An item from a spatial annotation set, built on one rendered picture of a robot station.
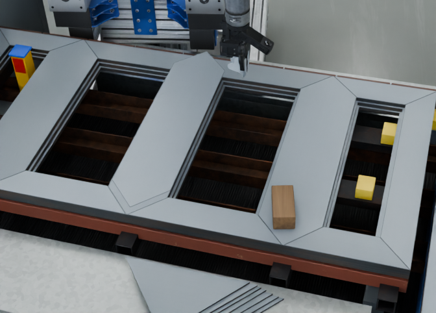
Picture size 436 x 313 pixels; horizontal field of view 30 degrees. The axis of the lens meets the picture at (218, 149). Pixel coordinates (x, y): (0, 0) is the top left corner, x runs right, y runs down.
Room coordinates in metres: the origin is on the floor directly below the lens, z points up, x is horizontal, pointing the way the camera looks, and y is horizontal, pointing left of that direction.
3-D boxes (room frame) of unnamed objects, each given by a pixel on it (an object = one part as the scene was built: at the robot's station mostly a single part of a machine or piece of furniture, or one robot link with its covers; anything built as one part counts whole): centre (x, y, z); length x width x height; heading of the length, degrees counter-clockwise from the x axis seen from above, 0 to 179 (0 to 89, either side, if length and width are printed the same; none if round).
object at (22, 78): (2.28, 0.66, 0.78); 0.05 x 0.05 x 0.19; 72
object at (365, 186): (1.64, -0.43, 0.79); 0.06 x 0.05 x 0.04; 162
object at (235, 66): (2.05, -0.07, 0.94); 0.06 x 0.03 x 0.09; 72
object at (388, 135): (1.86, -0.54, 0.79); 0.06 x 0.05 x 0.04; 162
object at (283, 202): (1.50, -0.17, 0.88); 0.12 x 0.06 x 0.05; 177
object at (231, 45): (2.07, -0.07, 1.05); 0.09 x 0.08 x 0.12; 72
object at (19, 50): (2.28, 0.66, 0.88); 0.06 x 0.06 x 0.02; 72
